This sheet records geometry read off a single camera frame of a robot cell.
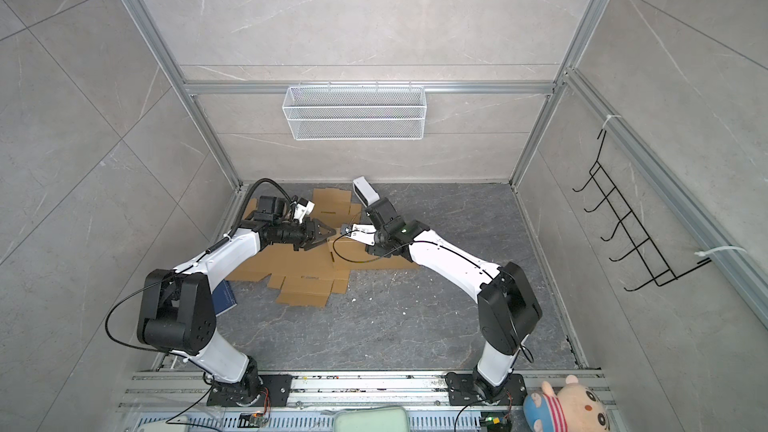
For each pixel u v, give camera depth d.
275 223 0.73
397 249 0.60
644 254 0.64
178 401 0.73
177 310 0.45
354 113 1.01
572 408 0.65
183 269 0.48
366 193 1.07
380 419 0.67
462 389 0.74
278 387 0.73
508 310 0.45
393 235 0.63
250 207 0.68
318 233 0.80
